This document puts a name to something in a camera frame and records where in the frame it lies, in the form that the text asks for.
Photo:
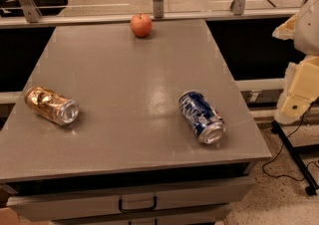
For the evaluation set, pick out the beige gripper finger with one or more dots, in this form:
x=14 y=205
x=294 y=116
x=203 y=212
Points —
x=301 y=89

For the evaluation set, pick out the orange soda can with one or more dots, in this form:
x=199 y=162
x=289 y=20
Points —
x=50 y=105

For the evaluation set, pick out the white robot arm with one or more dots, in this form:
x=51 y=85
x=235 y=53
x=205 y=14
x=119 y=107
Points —
x=303 y=29

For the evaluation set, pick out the blue soda can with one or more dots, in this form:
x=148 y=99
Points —
x=204 y=120

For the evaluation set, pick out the black stand leg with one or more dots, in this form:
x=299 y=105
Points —
x=313 y=187

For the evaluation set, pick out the red apple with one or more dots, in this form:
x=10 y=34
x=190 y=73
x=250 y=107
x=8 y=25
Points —
x=141 y=25

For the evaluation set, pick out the grey cabinet drawer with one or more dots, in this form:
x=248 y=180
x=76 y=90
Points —
x=90 y=203

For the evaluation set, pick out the black drawer handle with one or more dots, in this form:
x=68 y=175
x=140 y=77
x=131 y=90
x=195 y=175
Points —
x=131 y=205

